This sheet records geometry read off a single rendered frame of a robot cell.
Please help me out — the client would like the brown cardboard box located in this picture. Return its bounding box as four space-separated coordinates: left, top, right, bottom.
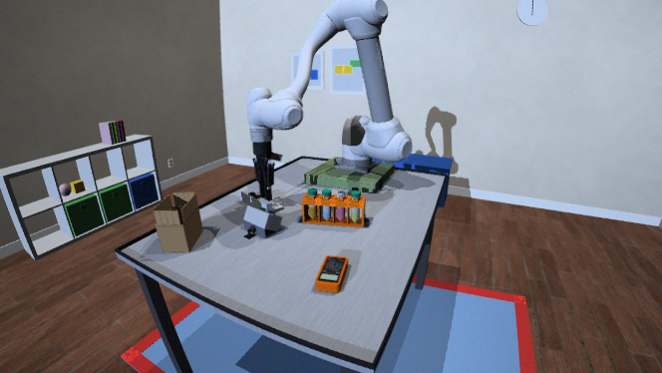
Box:
153 192 203 252

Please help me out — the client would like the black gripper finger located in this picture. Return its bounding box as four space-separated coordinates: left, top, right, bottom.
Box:
252 158 265 197
260 158 275 201

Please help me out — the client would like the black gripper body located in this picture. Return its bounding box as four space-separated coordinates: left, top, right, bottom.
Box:
252 141 272 168

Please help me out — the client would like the orange multimeter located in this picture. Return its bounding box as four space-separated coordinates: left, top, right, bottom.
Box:
315 255 348 293

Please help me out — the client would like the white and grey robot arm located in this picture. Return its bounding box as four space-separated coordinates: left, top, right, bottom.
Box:
246 0 413 174

